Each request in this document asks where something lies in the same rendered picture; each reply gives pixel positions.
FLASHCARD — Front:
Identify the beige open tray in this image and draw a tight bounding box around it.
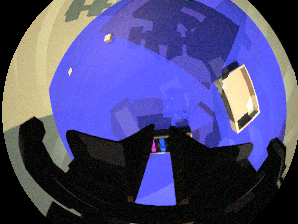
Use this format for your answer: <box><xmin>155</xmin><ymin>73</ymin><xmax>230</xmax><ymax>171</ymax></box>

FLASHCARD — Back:
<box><xmin>214</xmin><ymin>64</ymin><xmax>259</xmax><ymax>133</ymax></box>

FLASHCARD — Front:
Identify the small tan block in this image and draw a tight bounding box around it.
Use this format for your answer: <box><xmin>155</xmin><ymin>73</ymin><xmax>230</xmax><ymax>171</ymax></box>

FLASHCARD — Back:
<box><xmin>104</xmin><ymin>34</ymin><xmax>113</xmax><ymax>43</ymax></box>

